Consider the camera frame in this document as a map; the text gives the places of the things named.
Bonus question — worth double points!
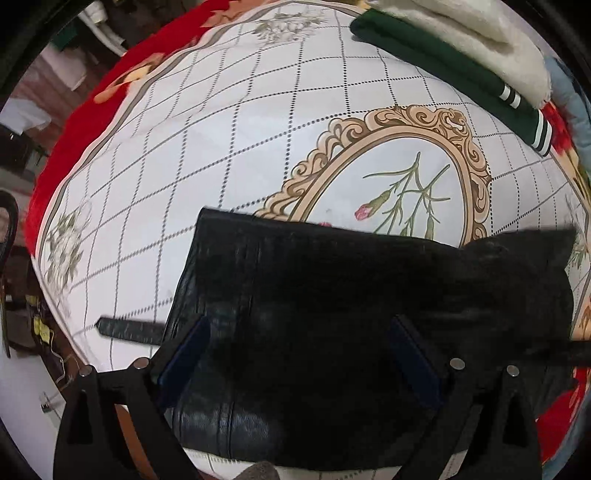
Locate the light blue cloth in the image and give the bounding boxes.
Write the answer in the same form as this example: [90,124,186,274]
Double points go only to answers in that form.
[545,55,591,160]

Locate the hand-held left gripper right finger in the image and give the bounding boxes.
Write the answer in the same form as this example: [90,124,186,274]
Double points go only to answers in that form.
[388,315,544,480]

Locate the dark green striped-cuff garment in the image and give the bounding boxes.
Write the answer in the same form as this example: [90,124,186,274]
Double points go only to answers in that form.
[349,9,553,154]

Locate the white hanging garment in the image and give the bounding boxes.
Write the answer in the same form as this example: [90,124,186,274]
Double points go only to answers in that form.
[76,0,127,57]

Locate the black leather coat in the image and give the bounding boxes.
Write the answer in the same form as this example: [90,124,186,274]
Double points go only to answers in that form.
[95,207,591,472]

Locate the white floral printed bedsheet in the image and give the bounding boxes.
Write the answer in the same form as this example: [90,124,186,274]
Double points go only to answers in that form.
[35,0,591,480]

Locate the cream fleece garment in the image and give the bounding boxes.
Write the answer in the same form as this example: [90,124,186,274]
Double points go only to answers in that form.
[369,0,552,110]

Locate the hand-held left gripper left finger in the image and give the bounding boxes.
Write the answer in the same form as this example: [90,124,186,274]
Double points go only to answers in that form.
[53,316,211,480]

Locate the red floral blanket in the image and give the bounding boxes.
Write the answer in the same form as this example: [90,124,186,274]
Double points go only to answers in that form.
[24,0,241,252]

